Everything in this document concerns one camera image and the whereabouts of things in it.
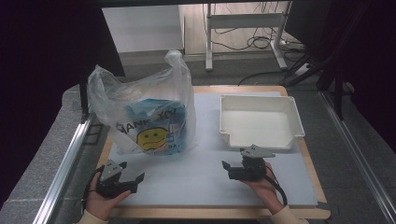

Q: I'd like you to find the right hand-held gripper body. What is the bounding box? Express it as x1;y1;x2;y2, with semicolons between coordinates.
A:
228;144;276;182

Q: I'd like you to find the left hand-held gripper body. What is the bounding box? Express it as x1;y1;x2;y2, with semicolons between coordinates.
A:
94;159;138;199

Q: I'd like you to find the white plastic tray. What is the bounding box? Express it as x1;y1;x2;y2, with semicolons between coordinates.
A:
219;94;306;151

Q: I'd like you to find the blue snack packet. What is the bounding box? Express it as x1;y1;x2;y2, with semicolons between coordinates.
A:
124;98;188;155

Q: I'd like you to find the clear smiley plastic bag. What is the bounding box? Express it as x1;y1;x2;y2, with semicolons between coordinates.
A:
87;49;198;157

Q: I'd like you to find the person's right hand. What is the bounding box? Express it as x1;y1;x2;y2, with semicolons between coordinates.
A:
241;161;289;216

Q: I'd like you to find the person's left hand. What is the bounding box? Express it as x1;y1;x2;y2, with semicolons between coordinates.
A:
85;172;132;220

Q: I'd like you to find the black curtain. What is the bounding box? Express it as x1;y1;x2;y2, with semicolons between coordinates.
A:
284;0;396;152
0;0;126;208

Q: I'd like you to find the white cabinet panel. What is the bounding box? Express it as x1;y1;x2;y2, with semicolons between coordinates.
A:
102;4;185;54

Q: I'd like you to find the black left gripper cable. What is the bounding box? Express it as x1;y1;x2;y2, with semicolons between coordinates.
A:
80;166;106;217

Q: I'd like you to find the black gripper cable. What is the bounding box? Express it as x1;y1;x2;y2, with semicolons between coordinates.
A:
80;166;106;217
265;165;289;207

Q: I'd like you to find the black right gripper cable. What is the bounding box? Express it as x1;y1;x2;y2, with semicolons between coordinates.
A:
265;165;289;207

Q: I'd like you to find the aluminium rail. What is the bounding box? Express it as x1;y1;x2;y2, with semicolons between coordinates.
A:
318;90;396;224
32;114;95;224

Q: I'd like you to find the long black floor cable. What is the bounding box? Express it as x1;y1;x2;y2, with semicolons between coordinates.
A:
237;70;292;87

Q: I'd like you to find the tangle of black floor cables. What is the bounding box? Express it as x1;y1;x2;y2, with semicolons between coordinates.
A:
214;26;283;52

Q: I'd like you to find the white metal desk frame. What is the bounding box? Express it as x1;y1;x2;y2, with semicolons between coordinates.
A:
204;1;292;72

